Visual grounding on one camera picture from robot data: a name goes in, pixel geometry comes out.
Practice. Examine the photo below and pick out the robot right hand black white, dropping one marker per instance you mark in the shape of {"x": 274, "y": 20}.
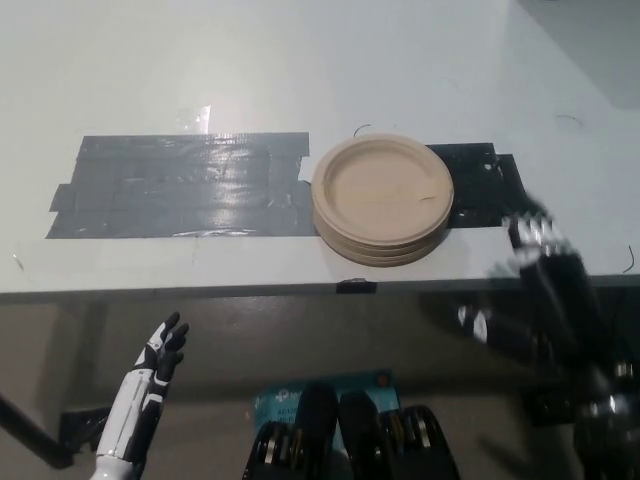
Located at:
{"x": 555, "y": 290}

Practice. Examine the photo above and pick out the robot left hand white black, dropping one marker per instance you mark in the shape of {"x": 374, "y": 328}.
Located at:
{"x": 132, "y": 410}

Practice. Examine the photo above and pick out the stack of beige paper plates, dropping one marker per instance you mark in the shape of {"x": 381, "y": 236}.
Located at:
{"x": 382, "y": 185}

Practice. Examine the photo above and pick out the black pole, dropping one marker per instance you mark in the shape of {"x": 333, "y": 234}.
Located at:
{"x": 30, "y": 430}

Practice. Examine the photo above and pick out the large black tape patch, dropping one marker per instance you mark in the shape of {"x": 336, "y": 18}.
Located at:
{"x": 475, "y": 195}

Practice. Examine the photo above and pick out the teal cardboard box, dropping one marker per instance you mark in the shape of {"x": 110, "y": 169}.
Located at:
{"x": 360, "y": 382}

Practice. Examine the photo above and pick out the large grey duct tape patch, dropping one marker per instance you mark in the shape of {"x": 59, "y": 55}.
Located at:
{"x": 175, "y": 185}

